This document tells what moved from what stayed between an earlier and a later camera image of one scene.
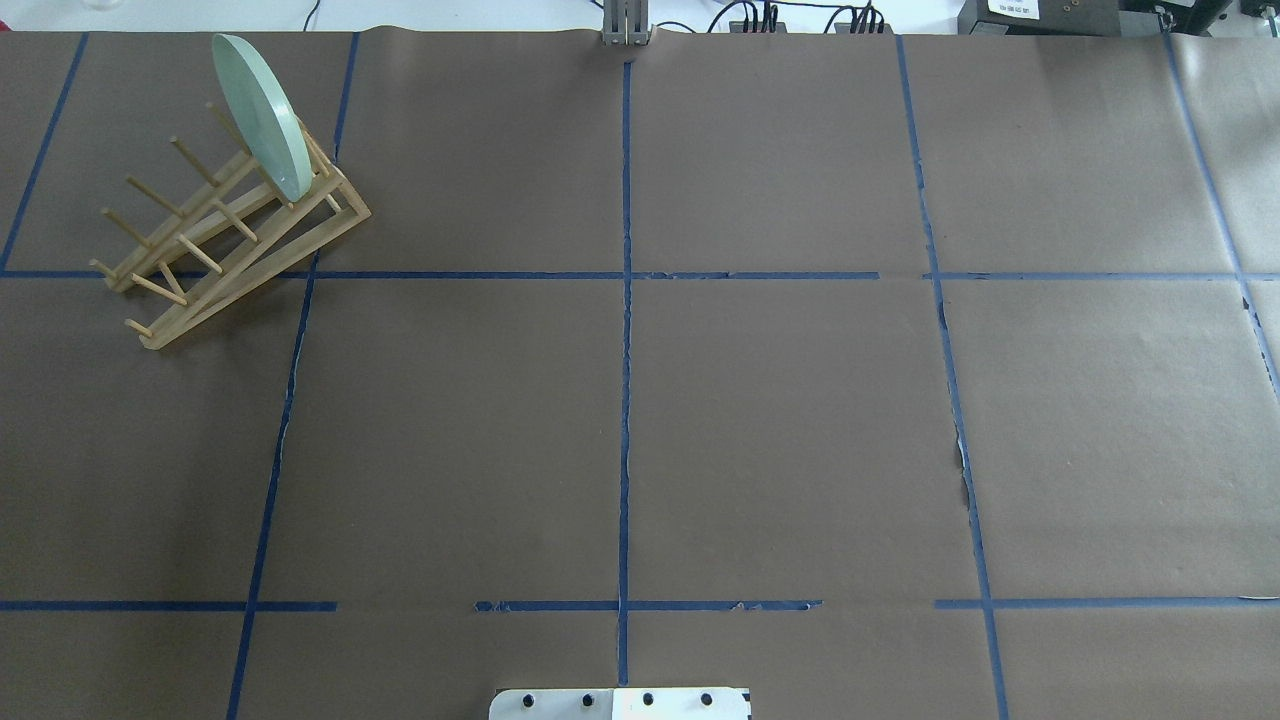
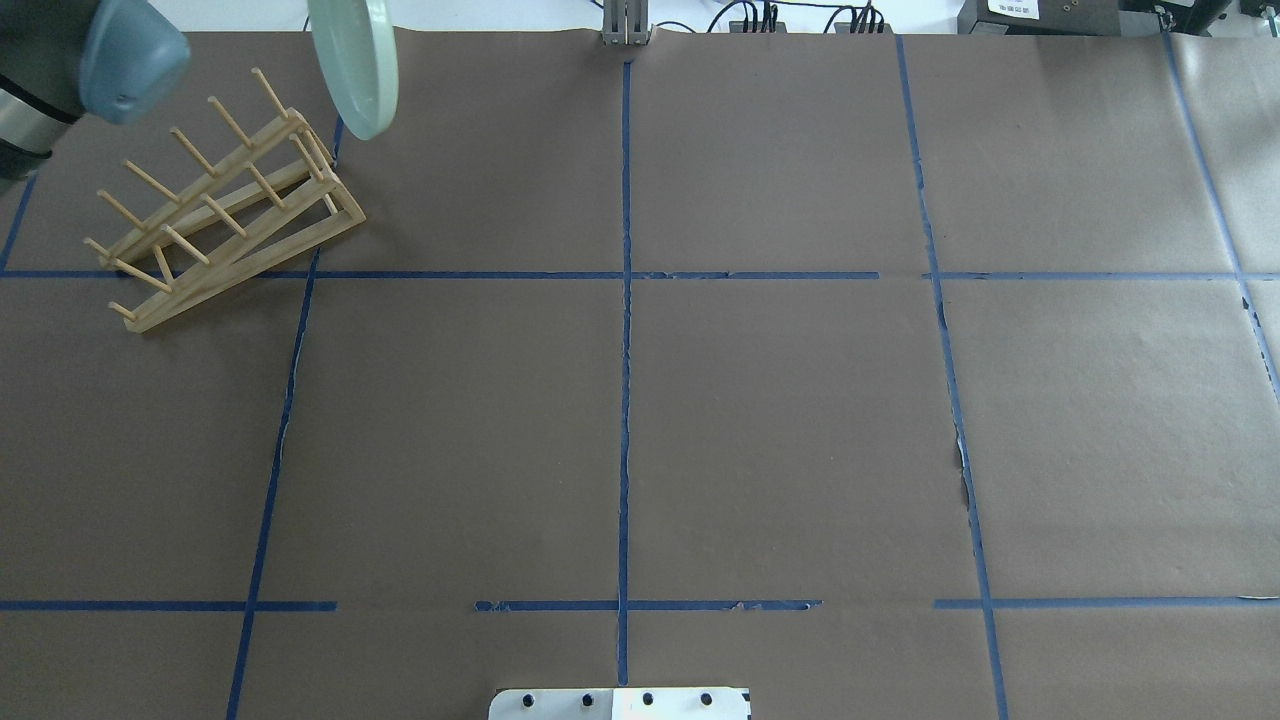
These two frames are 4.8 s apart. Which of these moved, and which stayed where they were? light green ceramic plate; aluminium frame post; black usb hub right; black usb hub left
Moved: light green ceramic plate
Stayed: black usb hub left; black usb hub right; aluminium frame post
